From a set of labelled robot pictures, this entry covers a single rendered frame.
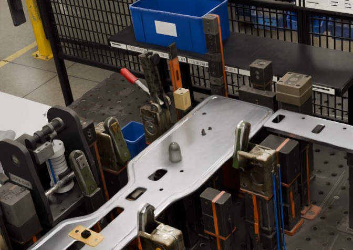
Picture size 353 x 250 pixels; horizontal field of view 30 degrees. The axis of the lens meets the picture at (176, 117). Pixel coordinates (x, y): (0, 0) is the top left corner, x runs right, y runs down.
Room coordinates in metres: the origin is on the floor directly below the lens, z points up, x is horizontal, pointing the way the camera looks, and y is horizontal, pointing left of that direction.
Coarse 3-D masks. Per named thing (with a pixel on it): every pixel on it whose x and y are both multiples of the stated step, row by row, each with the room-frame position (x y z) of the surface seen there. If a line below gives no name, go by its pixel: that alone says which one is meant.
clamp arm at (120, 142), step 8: (112, 120) 1.48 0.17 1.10; (104, 128) 1.48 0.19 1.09; (112, 128) 1.47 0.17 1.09; (120, 128) 1.49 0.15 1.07; (112, 136) 1.46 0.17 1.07; (120, 136) 1.48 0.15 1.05; (120, 144) 1.47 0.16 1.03; (120, 152) 1.46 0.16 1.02; (128, 152) 1.48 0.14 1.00; (120, 160) 1.45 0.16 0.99
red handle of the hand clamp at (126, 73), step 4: (124, 68) 1.68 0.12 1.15; (120, 72) 1.67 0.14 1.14; (124, 72) 1.67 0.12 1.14; (128, 72) 1.67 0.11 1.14; (124, 76) 1.66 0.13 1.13; (128, 76) 1.66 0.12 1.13; (132, 76) 1.66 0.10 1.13; (128, 80) 1.66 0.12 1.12; (132, 80) 1.65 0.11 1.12; (136, 80) 1.65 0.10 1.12; (132, 84) 1.65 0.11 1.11; (136, 84) 1.64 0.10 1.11; (140, 84) 1.64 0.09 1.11; (140, 88) 1.63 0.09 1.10; (144, 88) 1.63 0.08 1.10; (144, 92) 1.62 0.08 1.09; (148, 92) 1.62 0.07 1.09; (148, 96) 1.62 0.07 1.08; (160, 100) 1.60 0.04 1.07; (160, 104) 1.59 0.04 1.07
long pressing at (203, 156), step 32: (192, 128) 1.55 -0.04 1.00; (224, 128) 1.52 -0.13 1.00; (256, 128) 1.50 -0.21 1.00; (160, 160) 1.42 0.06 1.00; (192, 160) 1.39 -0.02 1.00; (224, 160) 1.38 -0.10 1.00; (128, 192) 1.30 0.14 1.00; (160, 192) 1.28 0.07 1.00; (192, 192) 1.27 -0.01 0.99; (64, 224) 1.21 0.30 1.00; (128, 224) 1.18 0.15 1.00
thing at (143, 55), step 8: (144, 56) 1.60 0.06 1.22; (152, 56) 1.59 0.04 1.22; (144, 64) 1.60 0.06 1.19; (152, 64) 1.62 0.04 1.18; (144, 72) 1.60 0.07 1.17; (152, 72) 1.61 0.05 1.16; (152, 80) 1.59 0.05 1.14; (160, 80) 1.61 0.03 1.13; (152, 88) 1.59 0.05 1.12; (160, 88) 1.61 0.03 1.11; (152, 96) 1.59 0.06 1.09; (160, 96) 1.61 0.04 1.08; (160, 112) 1.58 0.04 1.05
